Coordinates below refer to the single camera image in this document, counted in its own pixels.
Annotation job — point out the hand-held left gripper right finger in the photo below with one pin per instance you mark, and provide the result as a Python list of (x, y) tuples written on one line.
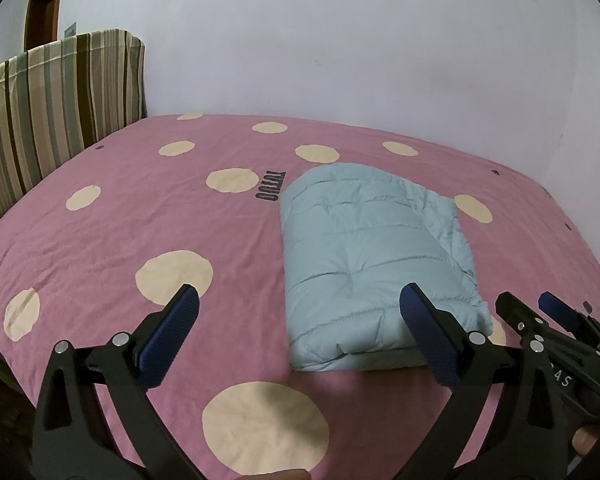
[(425, 331)]

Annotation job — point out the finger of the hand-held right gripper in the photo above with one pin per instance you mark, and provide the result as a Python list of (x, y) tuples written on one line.
[(555, 305), (512, 312)]

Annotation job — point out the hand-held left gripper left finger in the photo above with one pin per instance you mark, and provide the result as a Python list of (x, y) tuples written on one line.
[(172, 331)]

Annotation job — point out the light blue puffer jacket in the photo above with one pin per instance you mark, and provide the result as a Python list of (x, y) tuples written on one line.
[(360, 240)]

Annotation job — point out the person's right hand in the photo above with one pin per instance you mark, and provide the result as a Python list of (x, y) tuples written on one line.
[(585, 412)]

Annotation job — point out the pink polka dot bed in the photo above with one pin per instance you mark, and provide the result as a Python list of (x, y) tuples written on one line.
[(130, 220)]

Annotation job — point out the striped headboard cushion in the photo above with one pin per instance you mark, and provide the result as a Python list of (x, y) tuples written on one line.
[(45, 105)]

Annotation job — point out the brown wooden door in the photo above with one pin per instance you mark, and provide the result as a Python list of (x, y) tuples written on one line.
[(42, 15)]

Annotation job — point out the wall switch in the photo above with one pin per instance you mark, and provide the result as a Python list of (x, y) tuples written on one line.
[(70, 29)]

